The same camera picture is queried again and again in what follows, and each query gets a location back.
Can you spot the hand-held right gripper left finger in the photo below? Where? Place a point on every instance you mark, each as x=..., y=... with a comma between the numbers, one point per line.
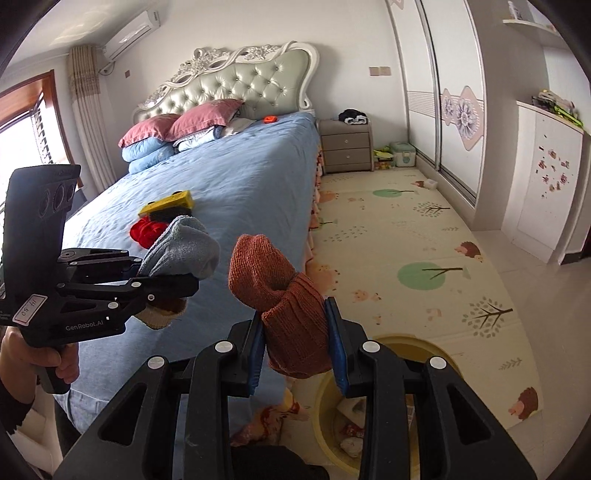
x=254, y=369

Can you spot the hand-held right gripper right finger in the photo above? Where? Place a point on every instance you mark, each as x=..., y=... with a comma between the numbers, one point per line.
x=339, y=364

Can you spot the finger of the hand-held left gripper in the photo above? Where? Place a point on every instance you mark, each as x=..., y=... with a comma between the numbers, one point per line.
x=152, y=287
x=97, y=259

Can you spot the grey blue sock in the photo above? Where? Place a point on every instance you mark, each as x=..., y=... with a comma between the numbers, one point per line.
x=184, y=249

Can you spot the yellow trash bin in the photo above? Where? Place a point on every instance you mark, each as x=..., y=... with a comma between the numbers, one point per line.
x=323, y=415

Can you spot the orange brown knit sock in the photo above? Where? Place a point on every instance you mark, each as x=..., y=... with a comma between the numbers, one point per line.
x=295, y=332

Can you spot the person's left forearm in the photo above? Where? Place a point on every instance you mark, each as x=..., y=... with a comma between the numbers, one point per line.
x=14, y=401

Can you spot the person's left hand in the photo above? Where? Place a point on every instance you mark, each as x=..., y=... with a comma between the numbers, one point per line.
x=25, y=357

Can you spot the red knit sock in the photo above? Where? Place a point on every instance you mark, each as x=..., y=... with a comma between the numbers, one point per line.
x=145, y=230

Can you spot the yellow box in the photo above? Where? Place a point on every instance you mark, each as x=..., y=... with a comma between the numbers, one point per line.
x=171, y=201

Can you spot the light blue folded quilt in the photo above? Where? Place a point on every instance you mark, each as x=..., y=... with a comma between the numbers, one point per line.
x=152, y=162
x=145, y=150

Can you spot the beige striped curtain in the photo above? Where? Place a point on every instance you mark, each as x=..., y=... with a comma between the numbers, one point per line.
x=90, y=120

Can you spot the pink pillow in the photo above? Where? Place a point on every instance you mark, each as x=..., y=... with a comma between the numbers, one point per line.
x=203, y=117
x=147, y=129

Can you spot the cream printed play mat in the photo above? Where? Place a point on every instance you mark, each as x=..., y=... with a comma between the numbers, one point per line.
x=392, y=230

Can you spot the patterned blue folded quilt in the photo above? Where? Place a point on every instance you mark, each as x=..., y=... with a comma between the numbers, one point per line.
x=198, y=138

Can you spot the small white box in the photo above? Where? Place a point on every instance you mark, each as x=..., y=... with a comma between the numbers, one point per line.
x=431, y=184

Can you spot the yellow green toys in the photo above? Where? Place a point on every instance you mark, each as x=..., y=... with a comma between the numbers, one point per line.
x=382, y=159

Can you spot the grey nightstand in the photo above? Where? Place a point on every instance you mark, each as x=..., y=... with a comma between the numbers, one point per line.
x=346, y=147

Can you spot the green white storage box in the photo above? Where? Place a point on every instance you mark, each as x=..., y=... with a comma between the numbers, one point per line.
x=402, y=156

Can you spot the tufted green white headboard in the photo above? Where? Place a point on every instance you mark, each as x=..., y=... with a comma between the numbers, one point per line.
x=240, y=83

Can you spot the white air conditioner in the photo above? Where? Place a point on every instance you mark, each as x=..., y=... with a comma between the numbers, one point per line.
x=129, y=34

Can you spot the black and white cloth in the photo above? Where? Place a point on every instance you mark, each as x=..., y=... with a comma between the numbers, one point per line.
x=353, y=117

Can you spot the white stickered cabinet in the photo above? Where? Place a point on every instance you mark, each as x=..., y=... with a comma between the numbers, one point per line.
x=540, y=184

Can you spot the white floral sliding wardrobe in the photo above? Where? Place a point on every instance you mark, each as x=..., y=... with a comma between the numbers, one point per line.
x=443, y=69

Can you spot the clutter pile on cabinet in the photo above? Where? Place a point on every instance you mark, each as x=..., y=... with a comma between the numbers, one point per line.
x=556, y=105

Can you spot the white corner shelf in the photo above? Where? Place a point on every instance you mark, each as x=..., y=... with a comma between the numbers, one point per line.
x=531, y=24

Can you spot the white bottle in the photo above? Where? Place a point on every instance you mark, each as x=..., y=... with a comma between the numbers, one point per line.
x=512, y=10

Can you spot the window with brown frame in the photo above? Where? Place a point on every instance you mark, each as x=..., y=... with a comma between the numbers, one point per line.
x=23, y=138

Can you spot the wall switch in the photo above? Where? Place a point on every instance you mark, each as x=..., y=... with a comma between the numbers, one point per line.
x=379, y=70

